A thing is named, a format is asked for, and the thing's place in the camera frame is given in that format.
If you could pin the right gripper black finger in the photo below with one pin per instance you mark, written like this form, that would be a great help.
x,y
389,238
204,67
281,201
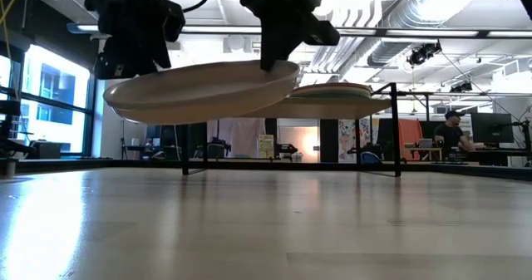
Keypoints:
x,y
276,47

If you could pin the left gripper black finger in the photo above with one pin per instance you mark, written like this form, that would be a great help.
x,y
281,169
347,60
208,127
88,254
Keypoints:
x,y
140,53
161,51

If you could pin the light grey plate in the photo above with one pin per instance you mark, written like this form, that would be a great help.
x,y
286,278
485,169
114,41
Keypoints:
x,y
199,101

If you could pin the terracotta plate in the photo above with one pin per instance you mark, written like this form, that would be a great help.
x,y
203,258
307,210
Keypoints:
x,y
336,84

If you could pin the pale teal plate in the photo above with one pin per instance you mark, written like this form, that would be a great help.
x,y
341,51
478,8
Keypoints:
x,y
332,95

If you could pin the wooden shelf with black legs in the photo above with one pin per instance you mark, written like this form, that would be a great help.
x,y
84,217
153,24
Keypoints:
x,y
332,107

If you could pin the large bright window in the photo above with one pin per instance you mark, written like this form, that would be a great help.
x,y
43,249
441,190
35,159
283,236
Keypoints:
x,y
50,84

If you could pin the yellow-green standing sign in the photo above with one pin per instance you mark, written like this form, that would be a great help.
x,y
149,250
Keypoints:
x,y
266,146

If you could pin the white hanging sheet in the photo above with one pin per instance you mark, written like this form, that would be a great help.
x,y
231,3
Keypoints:
x,y
237,140

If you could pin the floral poster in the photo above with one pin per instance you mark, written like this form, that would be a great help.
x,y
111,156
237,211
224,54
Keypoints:
x,y
347,140

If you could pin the dark grey box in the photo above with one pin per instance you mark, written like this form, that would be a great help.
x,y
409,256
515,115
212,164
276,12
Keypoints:
x,y
45,150

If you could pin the blue rounded chair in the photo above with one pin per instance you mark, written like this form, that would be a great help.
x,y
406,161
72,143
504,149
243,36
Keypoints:
x,y
367,158

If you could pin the black track spotlight cluster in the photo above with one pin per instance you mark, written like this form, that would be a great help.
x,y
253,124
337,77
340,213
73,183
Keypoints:
x,y
422,55

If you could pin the orange hanging cloth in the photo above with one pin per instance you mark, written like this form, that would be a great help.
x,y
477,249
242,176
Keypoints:
x,y
409,134

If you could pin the small wooden table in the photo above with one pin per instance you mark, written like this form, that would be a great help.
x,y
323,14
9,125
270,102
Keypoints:
x,y
424,150

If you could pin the small black track spotlight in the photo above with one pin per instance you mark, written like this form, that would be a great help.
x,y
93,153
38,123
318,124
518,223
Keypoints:
x,y
461,87

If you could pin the person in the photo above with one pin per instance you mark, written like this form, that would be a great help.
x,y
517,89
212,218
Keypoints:
x,y
451,134

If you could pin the black background monitor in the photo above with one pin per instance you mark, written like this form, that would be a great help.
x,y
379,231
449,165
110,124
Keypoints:
x,y
492,128

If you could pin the dark background desk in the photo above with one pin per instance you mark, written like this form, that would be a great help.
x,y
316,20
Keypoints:
x,y
498,153

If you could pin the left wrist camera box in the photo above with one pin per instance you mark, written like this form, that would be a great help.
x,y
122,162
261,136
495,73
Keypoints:
x,y
110,64

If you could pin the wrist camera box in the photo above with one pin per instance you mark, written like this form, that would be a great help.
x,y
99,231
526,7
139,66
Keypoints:
x,y
110,64
322,32

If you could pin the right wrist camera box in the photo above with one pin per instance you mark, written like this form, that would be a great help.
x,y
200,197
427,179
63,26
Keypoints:
x,y
322,32

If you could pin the black aluminium table frame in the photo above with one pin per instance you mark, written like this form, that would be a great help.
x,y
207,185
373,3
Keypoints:
x,y
291,166

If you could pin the silver ventilation duct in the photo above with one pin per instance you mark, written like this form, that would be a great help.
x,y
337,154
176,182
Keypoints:
x,y
399,43

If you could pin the overhead light bar rail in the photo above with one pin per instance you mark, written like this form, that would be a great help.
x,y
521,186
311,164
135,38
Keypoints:
x,y
482,33

